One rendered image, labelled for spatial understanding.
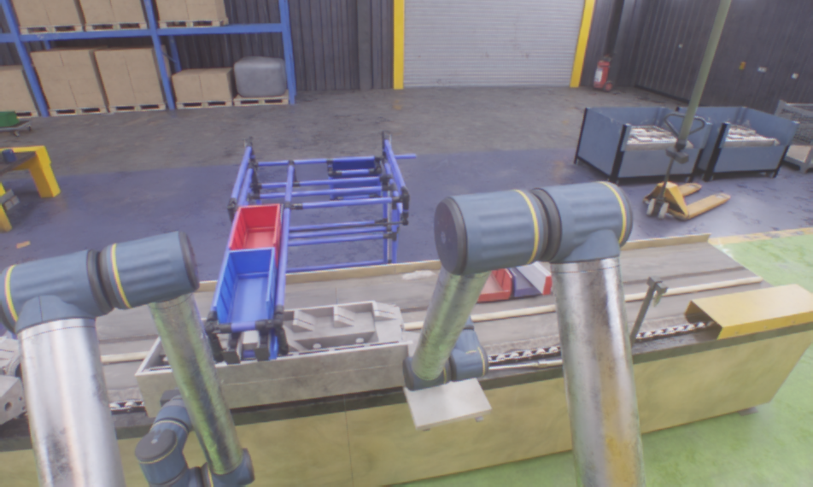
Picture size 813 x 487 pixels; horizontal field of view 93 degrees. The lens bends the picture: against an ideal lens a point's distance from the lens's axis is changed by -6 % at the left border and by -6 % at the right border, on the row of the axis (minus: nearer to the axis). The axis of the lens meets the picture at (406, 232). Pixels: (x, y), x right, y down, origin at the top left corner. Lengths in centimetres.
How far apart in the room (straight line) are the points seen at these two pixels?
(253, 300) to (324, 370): 37
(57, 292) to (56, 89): 1063
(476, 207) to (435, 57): 1119
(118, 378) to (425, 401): 131
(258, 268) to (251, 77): 876
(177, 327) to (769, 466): 300
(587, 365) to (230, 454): 101
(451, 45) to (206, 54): 621
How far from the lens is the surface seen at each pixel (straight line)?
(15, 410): 213
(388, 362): 166
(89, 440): 102
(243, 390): 172
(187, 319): 111
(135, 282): 103
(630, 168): 619
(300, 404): 178
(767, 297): 284
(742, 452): 318
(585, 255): 84
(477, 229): 71
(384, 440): 202
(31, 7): 1148
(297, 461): 208
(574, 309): 86
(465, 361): 141
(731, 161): 737
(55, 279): 106
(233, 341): 148
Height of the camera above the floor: 215
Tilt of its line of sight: 30 degrees down
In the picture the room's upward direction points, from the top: 1 degrees clockwise
